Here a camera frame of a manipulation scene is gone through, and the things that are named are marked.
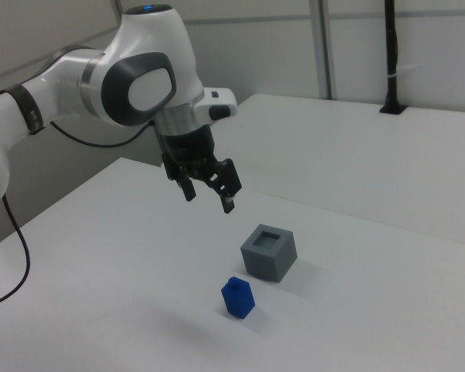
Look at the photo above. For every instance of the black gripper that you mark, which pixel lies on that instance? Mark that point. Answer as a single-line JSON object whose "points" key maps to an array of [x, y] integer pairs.
{"points": [[188, 147]]}

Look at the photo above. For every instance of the blue block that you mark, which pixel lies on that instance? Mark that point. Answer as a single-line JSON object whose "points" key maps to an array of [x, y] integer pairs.
{"points": [[238, 300]]}

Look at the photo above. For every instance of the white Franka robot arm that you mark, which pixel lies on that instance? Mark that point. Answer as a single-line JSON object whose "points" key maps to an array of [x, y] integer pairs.
{"points": [[147, 46]]}

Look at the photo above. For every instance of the grey hollow cuboid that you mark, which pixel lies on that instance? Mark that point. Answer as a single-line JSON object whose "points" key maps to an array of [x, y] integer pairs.
{"points": [[269, 257]]}

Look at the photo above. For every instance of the black pole with base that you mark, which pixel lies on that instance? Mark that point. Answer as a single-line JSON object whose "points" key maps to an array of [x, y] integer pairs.
{"points": [[392, 58]]}

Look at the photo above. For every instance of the grey partition frame post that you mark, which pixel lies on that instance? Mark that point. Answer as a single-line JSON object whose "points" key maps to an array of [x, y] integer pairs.
{"points": [[321, 50]]}

